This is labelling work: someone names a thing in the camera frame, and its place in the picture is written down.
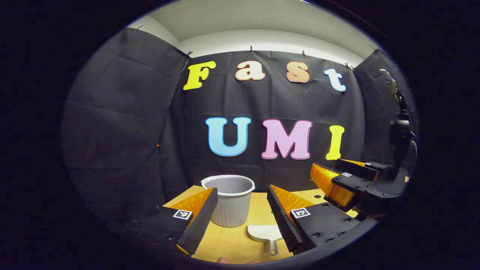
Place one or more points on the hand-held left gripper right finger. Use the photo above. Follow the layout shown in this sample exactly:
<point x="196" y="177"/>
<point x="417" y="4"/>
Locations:
<point x="281" y="217"/>

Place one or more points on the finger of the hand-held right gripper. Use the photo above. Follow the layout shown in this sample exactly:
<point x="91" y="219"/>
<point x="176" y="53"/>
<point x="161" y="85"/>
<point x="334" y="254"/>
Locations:
<point x="356" y="168"/>
<point x="354" y="183"/>

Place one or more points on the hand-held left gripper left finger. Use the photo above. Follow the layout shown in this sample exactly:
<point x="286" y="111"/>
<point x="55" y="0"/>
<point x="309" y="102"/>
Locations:
<point x="200" y="221"/>

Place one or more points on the white dustpan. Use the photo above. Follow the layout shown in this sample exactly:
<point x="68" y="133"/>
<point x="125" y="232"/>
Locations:
<point x="264" y="232"/>

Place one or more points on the grey ribbed garbage bin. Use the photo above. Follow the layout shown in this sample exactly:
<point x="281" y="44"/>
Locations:
<point x="230" y="206"/>

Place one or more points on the wooden desktop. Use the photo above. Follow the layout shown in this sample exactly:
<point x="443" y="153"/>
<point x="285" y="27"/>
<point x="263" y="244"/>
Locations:
<point x="258" y="210"/>

